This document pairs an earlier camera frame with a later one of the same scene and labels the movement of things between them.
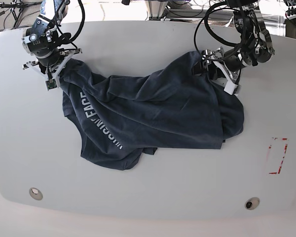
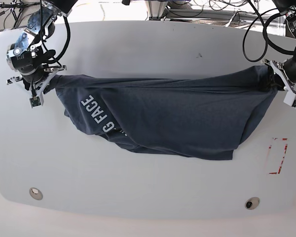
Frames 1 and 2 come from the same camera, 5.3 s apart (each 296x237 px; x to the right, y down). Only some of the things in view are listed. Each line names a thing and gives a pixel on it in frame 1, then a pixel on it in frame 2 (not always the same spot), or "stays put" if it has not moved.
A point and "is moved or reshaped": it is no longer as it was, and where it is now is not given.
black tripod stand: x=17 y=8 stays put
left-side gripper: x=55 y=72 -> x=38 y=87
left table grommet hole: x=36 y=193 stays put
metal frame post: x=156 y=9 stays put
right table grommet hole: x=252 y=203 stays put
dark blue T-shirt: x=118 y=118 is moved or reshaped
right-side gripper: x=227 y=65 -> x=292 y=72
